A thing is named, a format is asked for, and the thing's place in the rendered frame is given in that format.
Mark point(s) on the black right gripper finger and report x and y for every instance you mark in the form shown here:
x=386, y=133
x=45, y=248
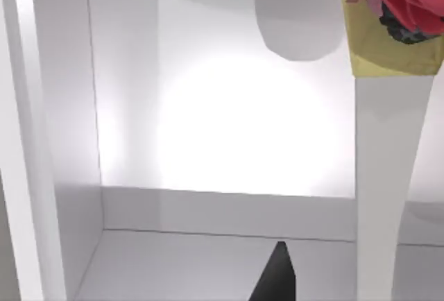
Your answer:
x=281, y=280

